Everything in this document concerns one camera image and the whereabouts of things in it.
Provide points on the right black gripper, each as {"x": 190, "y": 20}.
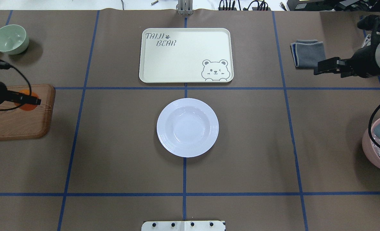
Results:
{"x": 365, "y": 61}

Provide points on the orange mandarin fruit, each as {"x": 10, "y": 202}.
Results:
{"x": 28, "y": 107}

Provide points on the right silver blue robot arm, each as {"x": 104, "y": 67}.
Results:
{"x": 372, "y": 23}

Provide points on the cream bear print tray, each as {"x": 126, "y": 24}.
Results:
{"x": 186, "y": 55}

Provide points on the wooden cutting board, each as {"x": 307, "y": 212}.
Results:
{"x": 23, "y": 124}

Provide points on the folded grey cloth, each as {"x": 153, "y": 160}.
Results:
{"x": 307, "y": 53}

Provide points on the mint green bowl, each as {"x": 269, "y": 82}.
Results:
{"x": 13, "y": 39}

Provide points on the pink bowl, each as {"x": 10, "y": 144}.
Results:
{"x": 370, "y": 150}

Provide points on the white round plate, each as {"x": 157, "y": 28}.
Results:
{"x": 187, "y": 127}

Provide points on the aluminium frame post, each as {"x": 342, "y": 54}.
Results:
{"x": 185, "y": 7}

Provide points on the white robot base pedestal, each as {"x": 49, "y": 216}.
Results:
{"x": 198, "y": 225}

